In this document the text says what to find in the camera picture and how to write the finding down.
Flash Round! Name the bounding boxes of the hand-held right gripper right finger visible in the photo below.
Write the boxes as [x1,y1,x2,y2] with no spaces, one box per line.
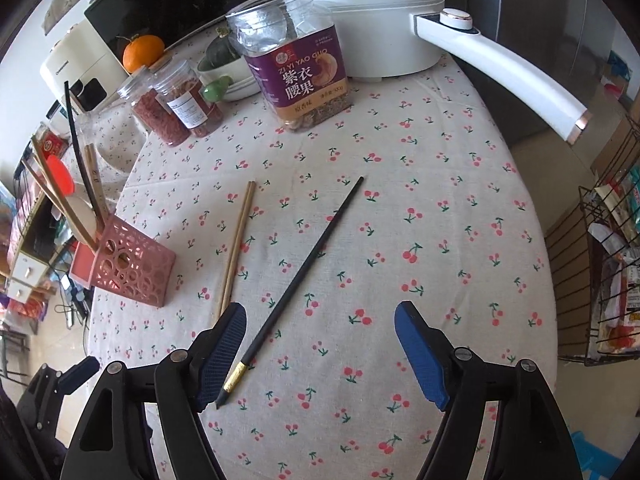
[394,301,576,480]

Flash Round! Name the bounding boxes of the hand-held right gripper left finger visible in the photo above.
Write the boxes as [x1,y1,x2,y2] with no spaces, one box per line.
[60,302,248,480]

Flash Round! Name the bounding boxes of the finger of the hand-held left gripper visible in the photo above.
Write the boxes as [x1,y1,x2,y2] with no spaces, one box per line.
[57,356,101,397]

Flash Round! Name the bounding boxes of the brown wooden chopstick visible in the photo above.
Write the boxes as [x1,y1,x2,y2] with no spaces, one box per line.
[222,182,257,312]
[216,181,253,319]

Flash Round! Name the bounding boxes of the black chopstick gold band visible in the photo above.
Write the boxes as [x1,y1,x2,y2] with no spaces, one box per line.
[215,176,365,409]

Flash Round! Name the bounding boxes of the pink perforated utensil holder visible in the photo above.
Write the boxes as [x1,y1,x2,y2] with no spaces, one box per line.
[69,215,177,308]

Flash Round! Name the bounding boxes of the white plastic spoon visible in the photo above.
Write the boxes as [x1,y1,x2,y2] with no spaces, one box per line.
[62,191,101,241]

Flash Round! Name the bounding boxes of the red plastic spoon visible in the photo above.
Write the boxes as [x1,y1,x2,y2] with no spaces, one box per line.
[42,156,76,198]

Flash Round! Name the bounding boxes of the small white drawer unit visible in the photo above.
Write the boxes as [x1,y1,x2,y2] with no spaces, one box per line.
[6,250,53,306]

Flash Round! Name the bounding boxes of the cherry printed tablecloth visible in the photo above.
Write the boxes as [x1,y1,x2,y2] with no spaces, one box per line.
[82,20,561,480]

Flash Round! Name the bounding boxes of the blue plastic stool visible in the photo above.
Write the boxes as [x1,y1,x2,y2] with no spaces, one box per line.
[570,430,608,476]

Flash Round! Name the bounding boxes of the pile of snack packets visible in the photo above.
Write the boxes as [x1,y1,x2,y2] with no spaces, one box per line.
[590,160,640,356]

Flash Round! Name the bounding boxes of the clear jar red berries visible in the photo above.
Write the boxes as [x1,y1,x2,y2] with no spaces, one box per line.
[117,66,191,147]

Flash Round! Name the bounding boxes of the clear jar white label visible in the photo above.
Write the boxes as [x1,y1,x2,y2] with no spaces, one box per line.
[152,59,224,138]

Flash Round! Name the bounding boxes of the small green ornament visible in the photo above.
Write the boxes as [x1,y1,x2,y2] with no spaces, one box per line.
[201,76,234,104]

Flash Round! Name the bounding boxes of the white bowl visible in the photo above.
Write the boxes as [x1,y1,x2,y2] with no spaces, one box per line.
[197,57,262,100]

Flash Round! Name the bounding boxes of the cream white appliance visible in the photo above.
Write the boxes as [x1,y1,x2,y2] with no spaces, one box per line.
[39,24,126,137]

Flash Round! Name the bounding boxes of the clear jar purple label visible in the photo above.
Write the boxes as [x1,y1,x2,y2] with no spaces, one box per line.
[226,0,352,132]

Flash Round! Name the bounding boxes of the green squash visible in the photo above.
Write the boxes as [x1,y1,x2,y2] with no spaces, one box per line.
[197,27,246,72]

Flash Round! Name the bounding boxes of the orange fruit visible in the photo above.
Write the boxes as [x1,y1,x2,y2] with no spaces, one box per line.
[122,35,166,74]

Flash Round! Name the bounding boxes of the white electric pot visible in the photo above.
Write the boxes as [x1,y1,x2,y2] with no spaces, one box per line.
[270,0,591,143]

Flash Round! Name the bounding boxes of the silver refrigerator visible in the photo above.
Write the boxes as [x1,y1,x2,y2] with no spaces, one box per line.
[440,0,626,146]

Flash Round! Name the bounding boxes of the black glass oven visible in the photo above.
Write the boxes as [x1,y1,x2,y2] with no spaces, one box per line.
[82,0,281,68]

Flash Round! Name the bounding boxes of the black wire rack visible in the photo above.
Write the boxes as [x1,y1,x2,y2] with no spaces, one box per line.
[557,115,640,368]

